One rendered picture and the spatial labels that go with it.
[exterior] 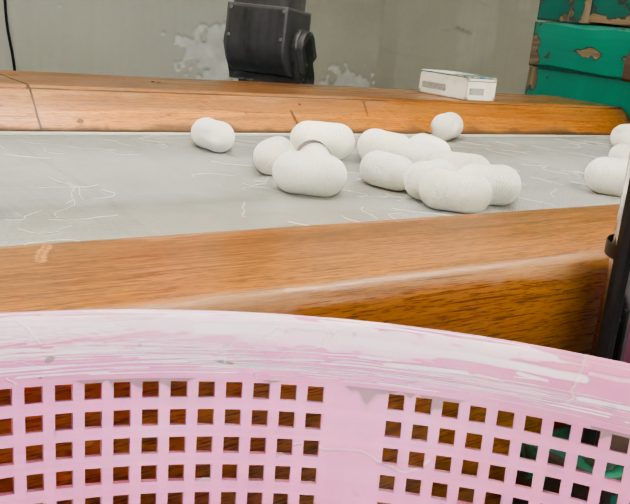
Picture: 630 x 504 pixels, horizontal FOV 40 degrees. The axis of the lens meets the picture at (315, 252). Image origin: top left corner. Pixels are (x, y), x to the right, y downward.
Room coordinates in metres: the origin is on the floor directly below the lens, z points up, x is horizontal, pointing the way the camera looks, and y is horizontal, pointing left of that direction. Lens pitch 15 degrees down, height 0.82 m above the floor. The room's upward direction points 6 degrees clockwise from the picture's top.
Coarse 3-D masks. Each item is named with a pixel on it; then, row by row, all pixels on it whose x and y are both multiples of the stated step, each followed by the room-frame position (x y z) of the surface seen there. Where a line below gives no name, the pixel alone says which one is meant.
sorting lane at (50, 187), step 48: (0, 144) 0.45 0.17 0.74; (48, 144) 0.47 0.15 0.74; (96, 144) 0.48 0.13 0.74; (144, 144) 0.50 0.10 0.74; (192, 144) 0.52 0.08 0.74; (240, 144) 0.54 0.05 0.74; (480, 144) 0.66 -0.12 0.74; (528, 144) 0.69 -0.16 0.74; (576, 144) 0.73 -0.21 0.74; (0, 192) 0.34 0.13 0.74; (48, 192) 0.35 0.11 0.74; (96, 192) 0.36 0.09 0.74; (144, 192) 0.37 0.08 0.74; (192, 192) 0.38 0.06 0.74; (240, 192) 0.39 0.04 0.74; (384, 192) 0.43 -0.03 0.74; (528, 192) 0.47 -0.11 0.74; (576, 192) 0.49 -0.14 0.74; (0, 240) 0.27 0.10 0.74; (48, 240) 0.28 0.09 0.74
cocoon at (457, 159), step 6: (432, 156) 0.45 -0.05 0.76; (438, 156) 0.44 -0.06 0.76; (444, 156) 0.44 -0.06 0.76; (450, 156) 0.44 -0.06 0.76; (456, 156) 0.44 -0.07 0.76; (462, 156) 0.44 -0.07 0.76; (468, 156) 0.44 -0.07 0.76; (474, 156) 0.44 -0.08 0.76; (480, 156) 0.45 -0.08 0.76; (450, 162) 0.44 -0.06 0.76; (456, 162) 0.44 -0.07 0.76; (462, 162) 0.44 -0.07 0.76; (468, 162) 0.44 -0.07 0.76; (474, 162) 0.44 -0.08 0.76; (480, 162) 0.44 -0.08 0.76; (486, 162) 0.44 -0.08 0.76; (456, 168) 0.44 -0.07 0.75
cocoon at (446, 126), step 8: (448, 112) 0.67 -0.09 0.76; (432, 120) 0.66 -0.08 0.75; (440, 120) 0.65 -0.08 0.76; (448, 120) 0.65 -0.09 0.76; (456, 120) 0.65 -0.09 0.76; (432, 128) 0.65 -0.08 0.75; (440, 128) 0.65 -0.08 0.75; (448, 128) 0.65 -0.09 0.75; (456, 128) 0.65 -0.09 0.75; (440, 136) 0.65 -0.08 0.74; (448, 136) 0.65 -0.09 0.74; (456, 136) 0.66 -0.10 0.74
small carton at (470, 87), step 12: (432, 72) 0.78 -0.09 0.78; (444, 72) 0.77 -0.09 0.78; (456, 72) 0.79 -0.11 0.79; (420, 84) 0.79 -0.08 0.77; (432, 84) 0.78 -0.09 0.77; (444, 84) 0.76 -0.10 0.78; (456, 84) 0.75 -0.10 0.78; (468, 84) 0.74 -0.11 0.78; (480, 84) 0.75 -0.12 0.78; (492, 84) 0.76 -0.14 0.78; (456, 96) 0.75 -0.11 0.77; (468, 96) 0.74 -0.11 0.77; (480, 96) 0.75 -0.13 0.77; (492, 96) 0.76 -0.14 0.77
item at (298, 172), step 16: (288, 160) 0.40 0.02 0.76; (304, 160) 0.40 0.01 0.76; (320, 160) 0.40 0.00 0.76; (336, 160) 0.40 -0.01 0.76; (288, 176) 0.39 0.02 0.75; (304, 176) 0.39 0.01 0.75; (320, 176) 0.39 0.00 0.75; (336, 176) 0.39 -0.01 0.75; (288, 192) 0.40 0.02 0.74; (304, 192) 0.40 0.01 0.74; (320, 192) 0.40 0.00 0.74; (336, 192) 0.40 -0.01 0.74
